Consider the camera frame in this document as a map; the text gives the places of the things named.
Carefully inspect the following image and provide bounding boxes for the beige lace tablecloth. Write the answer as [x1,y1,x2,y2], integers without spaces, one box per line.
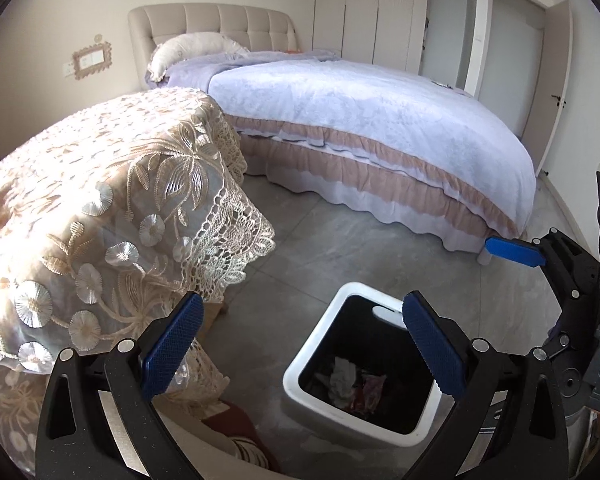
[0,86,277,461]

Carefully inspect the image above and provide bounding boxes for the white square trash bin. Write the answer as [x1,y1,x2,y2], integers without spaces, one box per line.
[282,281,443,450]

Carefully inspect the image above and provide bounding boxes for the beige wardrobe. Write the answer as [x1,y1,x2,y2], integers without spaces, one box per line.
[312,0,431,73]

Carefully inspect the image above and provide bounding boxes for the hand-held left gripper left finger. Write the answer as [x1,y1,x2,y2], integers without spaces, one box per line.
[35,291,206,480]

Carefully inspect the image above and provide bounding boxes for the wall switch with lace frame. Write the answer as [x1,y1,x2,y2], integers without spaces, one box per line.
[72,35,115,81]

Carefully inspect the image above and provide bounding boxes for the white ruffled pillow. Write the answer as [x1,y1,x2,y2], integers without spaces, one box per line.
[147,31,251,83]

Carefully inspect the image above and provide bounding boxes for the grey door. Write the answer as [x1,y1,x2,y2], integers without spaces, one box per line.
[467,0,575,176]

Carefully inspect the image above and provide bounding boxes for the bed with lavender cover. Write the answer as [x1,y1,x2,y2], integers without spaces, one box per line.
[145,49,538,253]

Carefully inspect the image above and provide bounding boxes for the red crumpled wrapper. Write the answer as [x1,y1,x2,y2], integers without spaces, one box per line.
[352,374,389,412]

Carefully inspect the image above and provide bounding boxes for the beige tufted headboard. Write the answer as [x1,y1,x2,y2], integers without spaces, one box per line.
[127,2,313,93]

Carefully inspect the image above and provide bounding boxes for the striped sock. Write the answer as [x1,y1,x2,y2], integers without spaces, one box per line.
[229,436,282,476]

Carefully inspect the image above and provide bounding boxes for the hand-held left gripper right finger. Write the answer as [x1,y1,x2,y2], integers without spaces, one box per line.
[401,290,571,480]

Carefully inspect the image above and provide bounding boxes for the dark red slipper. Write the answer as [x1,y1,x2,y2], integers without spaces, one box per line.
[202,399,261,443]

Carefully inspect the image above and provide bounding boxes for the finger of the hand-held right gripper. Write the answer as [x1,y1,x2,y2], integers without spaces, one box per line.
[485,229,600,313]
[539,307,600,361]

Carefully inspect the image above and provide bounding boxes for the white crumpled tissue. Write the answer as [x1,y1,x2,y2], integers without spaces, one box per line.
[329,356,362,404]

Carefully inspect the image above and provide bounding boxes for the wooden table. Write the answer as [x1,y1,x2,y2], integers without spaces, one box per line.
[200,300,229,333]

